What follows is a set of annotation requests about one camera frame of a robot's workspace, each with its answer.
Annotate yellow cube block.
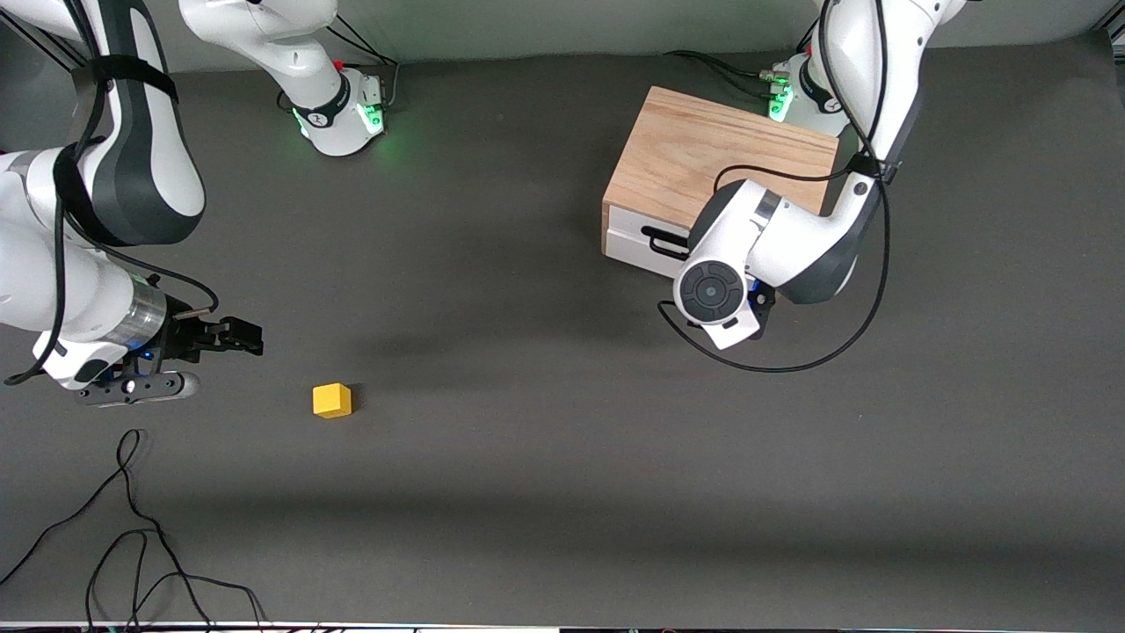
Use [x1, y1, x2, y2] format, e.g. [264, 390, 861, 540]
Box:
[313, 382, 353, 419]

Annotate white drawer with black handle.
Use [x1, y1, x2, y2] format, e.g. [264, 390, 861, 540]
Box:
[603, 204, 706, 275]

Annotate wooden drawer cabinet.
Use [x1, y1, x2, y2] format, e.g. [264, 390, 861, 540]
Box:
[601, 85, 842, 265]

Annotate dark grey table mat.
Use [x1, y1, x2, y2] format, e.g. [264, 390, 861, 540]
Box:
[0, 35, 1125, 630]

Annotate left arm wrist cable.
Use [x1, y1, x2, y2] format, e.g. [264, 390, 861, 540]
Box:
[657, 0, 894, 374]

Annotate arm wrist cable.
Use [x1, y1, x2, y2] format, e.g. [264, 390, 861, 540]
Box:
[657, 0, 894, 374]
[4, 0, 221, 388]

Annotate long looped black cable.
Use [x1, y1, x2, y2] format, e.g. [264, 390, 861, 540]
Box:
[0, 429, 214, 630]

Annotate right arm wrist cable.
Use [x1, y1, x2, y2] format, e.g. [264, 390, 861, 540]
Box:
[4, 0, 221, 388]

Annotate short curved black cable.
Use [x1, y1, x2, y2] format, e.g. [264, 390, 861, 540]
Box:
[85, 527, 266, 630]

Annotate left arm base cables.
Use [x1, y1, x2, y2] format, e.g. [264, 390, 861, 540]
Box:
[664, 22, 823, 99]

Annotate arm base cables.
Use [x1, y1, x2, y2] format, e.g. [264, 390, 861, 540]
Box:
[318, 18, 402, 112]
[664, 22, 823, 99]

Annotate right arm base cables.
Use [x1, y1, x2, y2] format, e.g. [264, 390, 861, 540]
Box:
[318, 18, 402, 112]

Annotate dark metal frame bar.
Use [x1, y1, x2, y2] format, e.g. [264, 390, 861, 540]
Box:
[0, 16, 89, 73]

